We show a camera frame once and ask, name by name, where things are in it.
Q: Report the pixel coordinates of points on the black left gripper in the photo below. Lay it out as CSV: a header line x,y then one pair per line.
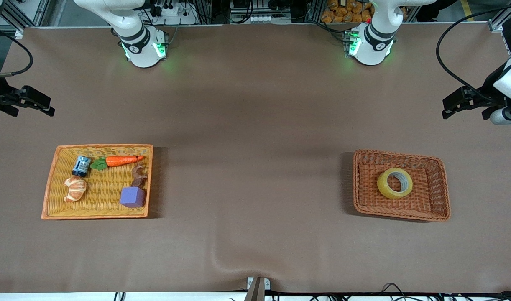
x,y
486,94

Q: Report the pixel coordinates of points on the yellow tape roll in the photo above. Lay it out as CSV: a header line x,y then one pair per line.
x,y
383,186

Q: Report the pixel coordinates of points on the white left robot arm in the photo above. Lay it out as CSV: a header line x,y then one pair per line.
x,y
372,46

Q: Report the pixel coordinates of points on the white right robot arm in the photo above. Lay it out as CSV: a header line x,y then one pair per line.
x,y
138,42

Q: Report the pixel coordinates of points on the small blue can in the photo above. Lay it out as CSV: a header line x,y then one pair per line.
x,y
81,166

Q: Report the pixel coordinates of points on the toy croissant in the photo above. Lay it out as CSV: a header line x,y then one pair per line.
x,y
75,188

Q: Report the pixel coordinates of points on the orange toy carrot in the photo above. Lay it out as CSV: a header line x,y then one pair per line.
x,y
121,160

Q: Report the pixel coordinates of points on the brown wicker basket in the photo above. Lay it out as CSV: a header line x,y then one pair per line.
x,y
422,205

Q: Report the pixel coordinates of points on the orange flat woven tray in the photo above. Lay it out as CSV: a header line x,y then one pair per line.
x,y
100,205

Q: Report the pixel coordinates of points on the brown toy figurine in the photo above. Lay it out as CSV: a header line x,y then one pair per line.
x,y
138,175

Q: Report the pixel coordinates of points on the purple cube block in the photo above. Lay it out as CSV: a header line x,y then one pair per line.
x,y
132,197

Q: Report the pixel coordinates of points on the bag of orange bread toys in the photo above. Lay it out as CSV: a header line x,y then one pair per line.
x,y
343,10

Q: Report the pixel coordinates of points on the white power strip with plugs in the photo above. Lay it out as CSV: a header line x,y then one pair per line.
x,y
176,16

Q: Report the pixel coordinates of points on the brown table cloth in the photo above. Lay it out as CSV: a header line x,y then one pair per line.
x,y
255,125

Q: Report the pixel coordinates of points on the small white power strip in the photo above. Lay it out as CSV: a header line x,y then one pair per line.
x,y
264,19

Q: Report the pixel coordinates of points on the aluminium frame profile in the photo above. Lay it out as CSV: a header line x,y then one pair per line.
x,y
500,23
25,16

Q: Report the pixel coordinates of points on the grey metal camera bracket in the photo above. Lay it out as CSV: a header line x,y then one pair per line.
x,y
257,288

